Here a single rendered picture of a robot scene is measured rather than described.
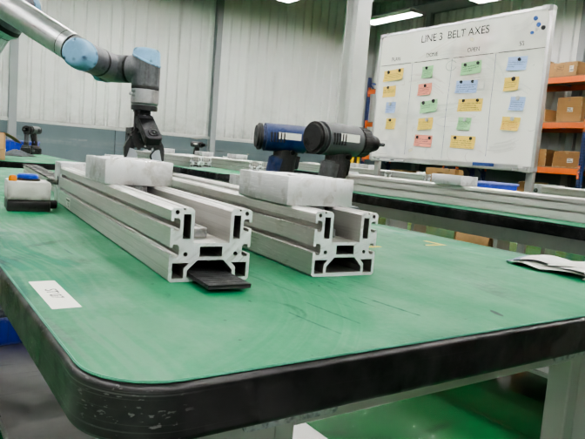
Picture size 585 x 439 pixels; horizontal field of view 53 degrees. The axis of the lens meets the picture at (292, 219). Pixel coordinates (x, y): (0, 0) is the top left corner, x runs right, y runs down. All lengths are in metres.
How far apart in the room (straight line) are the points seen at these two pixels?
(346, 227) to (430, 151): 3.61
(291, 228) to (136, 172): 0.30
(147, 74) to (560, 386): 1.23
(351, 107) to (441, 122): 5.21
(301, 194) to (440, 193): 1.84
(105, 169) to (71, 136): 11.82
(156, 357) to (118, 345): 0.04
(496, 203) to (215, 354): 2.08
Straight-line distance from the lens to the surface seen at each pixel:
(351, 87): 9.50
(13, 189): 1.28
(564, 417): 0.98
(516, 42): 4.10
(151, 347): 0.47
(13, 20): 1.77
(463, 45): 4.36
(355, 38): 9.62
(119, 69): 1.70
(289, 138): 1.26
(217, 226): 0.73
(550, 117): 11.92
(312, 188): 0.82
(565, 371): 0.96
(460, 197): 2.57
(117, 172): 0.98
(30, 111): 12.64
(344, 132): 1.07
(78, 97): 12.84
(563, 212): 2.31
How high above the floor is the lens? 0.93
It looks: 6 degrees down
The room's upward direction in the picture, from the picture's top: 5 degrees clockwise
